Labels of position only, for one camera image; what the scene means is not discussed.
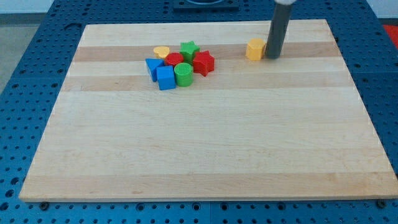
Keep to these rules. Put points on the yellow hexagon block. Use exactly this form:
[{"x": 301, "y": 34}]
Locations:
[{"x": 255, "y": 49}]

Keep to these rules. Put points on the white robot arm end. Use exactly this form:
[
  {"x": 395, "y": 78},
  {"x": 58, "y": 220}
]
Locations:
[{"x": 285, "y": 2}]

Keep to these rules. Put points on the light wooden board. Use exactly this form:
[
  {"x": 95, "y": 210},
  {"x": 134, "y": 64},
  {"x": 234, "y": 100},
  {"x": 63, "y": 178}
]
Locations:
[{"x": 294, "y": 128}]

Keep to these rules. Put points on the green cylinder block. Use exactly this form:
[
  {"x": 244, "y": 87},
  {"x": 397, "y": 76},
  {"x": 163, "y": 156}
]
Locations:
[{"x": 183, "y": 74}]

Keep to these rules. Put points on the blue cube block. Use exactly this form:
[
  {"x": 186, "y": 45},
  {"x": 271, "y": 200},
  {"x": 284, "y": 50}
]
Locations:
[{"x": 166, "y": 77}]

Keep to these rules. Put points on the red star block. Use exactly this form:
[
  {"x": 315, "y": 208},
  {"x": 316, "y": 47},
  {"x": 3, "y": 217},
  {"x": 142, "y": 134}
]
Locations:
[{"x": 203, "y": 63}]

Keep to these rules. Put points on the red cylinder block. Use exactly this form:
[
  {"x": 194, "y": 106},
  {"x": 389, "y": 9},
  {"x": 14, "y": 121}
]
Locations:
[{"x": 174, "y": 59}]

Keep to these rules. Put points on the green star block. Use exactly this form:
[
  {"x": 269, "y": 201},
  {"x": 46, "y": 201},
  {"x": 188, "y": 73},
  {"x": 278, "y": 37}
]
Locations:
[{"x": 188, "y": 51}]

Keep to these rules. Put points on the blue triangle block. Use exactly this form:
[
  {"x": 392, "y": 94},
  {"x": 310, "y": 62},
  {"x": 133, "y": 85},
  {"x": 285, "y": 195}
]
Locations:
[{"x": 152, "y": 64}]

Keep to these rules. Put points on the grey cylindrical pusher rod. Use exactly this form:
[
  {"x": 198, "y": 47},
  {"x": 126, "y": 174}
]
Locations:
[{"x": 277, "y": 31}]

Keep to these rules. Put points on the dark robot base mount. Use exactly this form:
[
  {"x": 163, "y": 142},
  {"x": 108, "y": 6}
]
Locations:
[{"x": 204, "y": 5}]

